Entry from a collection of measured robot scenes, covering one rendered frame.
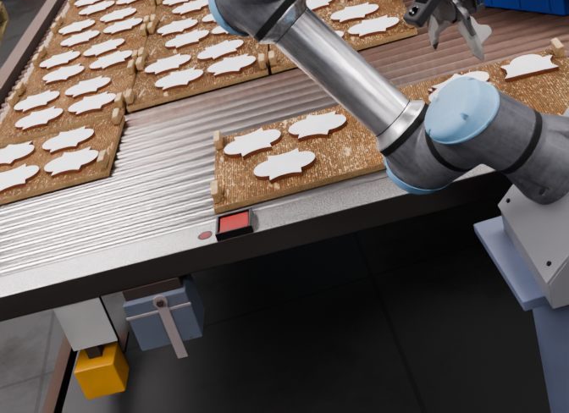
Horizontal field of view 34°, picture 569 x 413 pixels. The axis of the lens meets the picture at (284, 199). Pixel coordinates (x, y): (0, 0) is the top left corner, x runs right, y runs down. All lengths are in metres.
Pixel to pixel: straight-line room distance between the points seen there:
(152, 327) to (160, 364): 1.24
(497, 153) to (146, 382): 1.90
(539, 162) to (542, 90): 0.57
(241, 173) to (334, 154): 0.21
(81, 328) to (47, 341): 1.57
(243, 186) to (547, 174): 0.71
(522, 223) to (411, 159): 0.22
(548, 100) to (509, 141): 0.54
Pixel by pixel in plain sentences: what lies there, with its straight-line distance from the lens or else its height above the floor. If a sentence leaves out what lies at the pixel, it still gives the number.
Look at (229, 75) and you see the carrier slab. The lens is 2.63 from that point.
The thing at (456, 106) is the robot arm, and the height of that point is 1.19.
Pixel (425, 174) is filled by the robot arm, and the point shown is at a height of 1.05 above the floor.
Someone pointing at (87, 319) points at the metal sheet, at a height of 0.80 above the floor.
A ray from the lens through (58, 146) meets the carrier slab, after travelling 2.54.
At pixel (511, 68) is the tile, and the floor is 0.95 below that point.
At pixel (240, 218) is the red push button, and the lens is 1.89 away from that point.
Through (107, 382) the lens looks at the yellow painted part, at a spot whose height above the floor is 0.66.
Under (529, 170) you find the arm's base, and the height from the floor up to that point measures 1.05.
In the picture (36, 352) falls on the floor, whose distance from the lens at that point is 3.57.
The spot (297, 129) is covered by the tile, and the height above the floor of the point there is 0.95.
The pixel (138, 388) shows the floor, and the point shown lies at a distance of 3.15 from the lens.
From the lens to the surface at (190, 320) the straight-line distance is 1.96.
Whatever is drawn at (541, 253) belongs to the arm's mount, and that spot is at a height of 0.94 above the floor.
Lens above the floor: 1.81
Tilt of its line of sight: 28 degrees down
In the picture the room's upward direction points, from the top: 17 degrees counter-clockwise
